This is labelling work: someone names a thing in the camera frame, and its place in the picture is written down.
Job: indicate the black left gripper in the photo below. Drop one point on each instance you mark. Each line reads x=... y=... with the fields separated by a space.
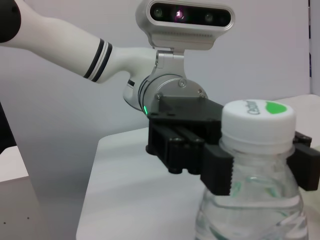
x=185 y=112

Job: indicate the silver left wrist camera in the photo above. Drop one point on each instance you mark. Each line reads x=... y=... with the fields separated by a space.
x=190 y=15

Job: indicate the clear plastic water bottle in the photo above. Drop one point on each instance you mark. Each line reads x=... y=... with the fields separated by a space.
x=250 y=212

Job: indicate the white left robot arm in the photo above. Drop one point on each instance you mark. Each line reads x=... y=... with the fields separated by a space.
x=62 y=40

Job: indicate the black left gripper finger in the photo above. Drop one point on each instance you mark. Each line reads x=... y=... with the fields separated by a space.
x=307 y=170

